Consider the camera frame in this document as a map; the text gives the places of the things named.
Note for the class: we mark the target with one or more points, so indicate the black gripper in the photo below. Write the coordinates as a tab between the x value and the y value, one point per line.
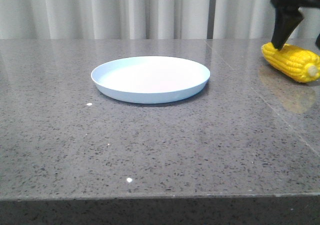
287	18

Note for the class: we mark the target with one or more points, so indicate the yellow corn cob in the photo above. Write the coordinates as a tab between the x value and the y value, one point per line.
301	65

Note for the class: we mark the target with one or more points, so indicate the light blue round plate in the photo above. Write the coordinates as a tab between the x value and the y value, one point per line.
150	79

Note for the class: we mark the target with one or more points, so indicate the white pleated curtain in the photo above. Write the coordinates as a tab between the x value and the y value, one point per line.
136	19

